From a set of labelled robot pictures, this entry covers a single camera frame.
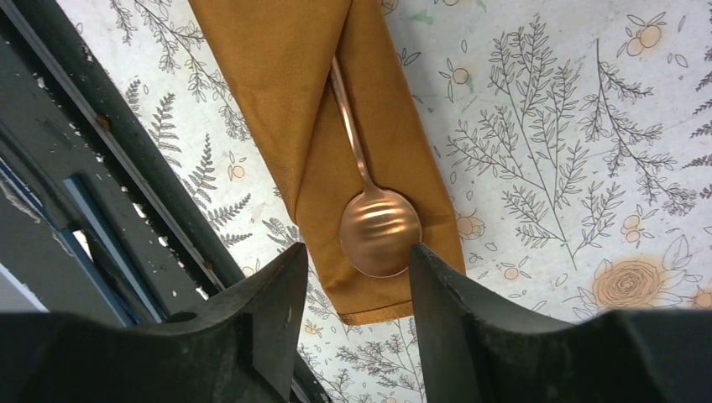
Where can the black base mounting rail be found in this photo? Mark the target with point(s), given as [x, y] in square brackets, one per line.
[66, 163]

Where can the orange cloth napkin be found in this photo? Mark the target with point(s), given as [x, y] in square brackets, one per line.
[334, 139]

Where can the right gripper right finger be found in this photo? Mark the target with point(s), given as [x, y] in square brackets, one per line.
[477, 346]

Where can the brown wooden spoon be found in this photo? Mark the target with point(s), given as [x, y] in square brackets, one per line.
[378, 226]

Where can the floral patterned table mat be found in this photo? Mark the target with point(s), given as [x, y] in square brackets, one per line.
[573, 137]

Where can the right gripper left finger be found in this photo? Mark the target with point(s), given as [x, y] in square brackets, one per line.
[239, 346]

